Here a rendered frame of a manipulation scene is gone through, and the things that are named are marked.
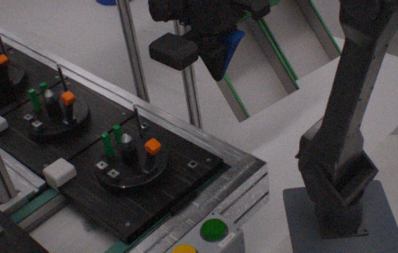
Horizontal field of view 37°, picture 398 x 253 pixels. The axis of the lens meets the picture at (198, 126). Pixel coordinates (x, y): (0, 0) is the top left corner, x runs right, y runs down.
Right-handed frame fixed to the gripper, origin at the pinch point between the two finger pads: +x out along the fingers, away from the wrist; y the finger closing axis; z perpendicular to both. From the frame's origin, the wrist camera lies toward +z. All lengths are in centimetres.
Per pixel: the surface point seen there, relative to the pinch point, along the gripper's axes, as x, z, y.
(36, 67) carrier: 28, 68, -4
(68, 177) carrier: 27.8, 27.7, 14.7
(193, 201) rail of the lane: 29.4, 5.9, 3.8
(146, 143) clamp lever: 18.1, 13.0, 5.9
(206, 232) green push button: 28.2, -1.6, 8.1
